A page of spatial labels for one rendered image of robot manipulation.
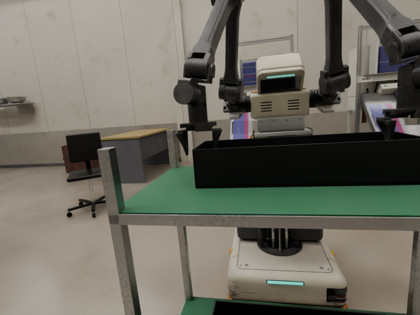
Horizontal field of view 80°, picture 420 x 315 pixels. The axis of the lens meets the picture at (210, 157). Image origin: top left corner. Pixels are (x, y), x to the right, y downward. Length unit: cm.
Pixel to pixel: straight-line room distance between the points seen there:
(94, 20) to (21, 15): 188
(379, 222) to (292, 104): 80
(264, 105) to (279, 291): 97
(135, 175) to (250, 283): 330
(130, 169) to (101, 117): 238
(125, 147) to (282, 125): 348
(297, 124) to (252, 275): 83
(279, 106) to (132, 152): 341
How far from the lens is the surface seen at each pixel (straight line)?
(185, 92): 67
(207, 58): 75
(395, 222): 58
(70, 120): 708
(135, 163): 440
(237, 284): 152
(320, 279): 153
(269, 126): 124
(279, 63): 123
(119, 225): 64
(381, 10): 89
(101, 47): 657
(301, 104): 127
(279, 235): 166
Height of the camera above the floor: 117
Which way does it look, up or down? 11 degrees down
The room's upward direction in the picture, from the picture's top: 5 degrees counter-clockwise
